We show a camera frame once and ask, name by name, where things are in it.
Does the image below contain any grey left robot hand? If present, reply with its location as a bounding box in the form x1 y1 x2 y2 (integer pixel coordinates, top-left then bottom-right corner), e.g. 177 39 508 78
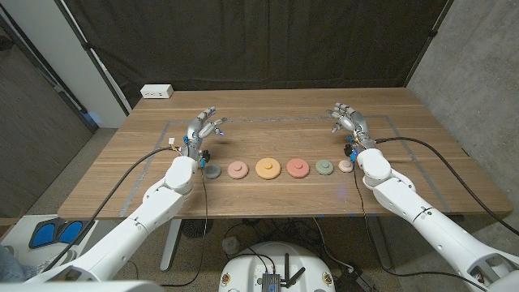
182 106 228 160

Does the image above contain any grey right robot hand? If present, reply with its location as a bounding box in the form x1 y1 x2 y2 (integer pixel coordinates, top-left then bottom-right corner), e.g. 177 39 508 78
326 101 377 149

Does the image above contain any green hanoi disc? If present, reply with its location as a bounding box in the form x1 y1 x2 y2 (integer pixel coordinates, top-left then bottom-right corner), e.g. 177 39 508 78
315 159 335 176

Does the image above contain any coral red hanoi disc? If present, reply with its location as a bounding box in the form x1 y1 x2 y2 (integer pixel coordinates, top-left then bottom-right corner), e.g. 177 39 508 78
285 157 311 179

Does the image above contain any grey hanoi disc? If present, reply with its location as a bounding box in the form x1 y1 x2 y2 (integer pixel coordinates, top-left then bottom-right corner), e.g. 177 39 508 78
202 163 222 180

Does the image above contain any dusty pink hanoi disc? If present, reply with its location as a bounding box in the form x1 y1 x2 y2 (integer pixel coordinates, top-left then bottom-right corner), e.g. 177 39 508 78
227 160 250 180

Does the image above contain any large orange hanoi disc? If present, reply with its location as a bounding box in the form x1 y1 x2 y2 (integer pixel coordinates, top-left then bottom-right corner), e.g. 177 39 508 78
255 157 282 181

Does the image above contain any white power outlet box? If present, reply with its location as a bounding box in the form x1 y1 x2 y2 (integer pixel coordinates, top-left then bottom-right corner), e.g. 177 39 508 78
139 84 174 100

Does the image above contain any black floor fan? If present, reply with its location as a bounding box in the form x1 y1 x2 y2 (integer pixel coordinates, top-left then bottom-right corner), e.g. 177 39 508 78
181 218 214 239

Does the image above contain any black backdrop curtain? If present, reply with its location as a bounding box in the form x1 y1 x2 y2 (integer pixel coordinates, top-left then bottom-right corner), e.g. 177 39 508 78
64 0 453 109

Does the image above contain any light grey table leg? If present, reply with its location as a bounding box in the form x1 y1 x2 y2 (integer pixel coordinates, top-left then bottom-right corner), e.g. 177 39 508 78
160 218 183 272

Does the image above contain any black backdrop stand pole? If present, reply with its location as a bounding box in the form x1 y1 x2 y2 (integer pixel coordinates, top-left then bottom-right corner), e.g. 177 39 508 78
404 0 455 87
54 0 132 114

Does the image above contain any grey floor cylinder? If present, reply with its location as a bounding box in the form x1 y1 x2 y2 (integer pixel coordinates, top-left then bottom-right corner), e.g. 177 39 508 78
221 236 241 256

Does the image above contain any dark table leg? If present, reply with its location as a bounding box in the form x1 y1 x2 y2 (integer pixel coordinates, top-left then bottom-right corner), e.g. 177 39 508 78
367 217 392 269

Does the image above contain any white robot torso base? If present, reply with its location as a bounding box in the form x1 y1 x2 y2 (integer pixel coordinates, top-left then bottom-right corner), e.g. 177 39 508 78
218 242 337 292

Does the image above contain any blue foot pad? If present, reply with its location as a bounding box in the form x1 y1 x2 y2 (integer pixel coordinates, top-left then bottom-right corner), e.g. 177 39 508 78
28 221 56 249
56 220 84 244

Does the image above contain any black floor power strip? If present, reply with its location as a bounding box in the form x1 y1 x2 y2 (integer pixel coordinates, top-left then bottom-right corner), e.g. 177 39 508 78
332 269 376 292

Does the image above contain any black antenna radio module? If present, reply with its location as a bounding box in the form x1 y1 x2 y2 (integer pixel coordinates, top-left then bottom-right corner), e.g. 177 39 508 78
261 253 306 292

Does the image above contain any white pedal board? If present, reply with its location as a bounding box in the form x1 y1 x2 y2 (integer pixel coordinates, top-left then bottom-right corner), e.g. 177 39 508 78
0 214 98 285

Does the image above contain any person's blue jeans leg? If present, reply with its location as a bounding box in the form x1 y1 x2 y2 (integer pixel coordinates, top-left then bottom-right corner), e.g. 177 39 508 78
0 244 32 284

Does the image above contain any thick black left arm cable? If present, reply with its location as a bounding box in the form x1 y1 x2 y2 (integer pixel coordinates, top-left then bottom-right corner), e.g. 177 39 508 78
42 145 179 273

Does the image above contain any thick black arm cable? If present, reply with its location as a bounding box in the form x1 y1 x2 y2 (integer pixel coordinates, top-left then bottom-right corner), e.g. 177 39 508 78
42 145 179 273
375 135 519 237

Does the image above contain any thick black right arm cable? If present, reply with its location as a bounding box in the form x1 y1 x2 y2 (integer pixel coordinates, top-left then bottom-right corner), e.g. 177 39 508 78
375 135 519 237

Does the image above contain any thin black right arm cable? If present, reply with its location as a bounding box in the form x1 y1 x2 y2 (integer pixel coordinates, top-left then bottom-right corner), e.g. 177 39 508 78
352 160 490 292

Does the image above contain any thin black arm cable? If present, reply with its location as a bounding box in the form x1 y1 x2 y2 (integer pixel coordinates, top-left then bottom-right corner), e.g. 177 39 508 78
161 165 209 288
352 160 490 292

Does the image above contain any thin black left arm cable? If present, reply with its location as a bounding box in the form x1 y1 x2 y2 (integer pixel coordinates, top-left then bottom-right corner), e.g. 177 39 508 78
161 165 209 288

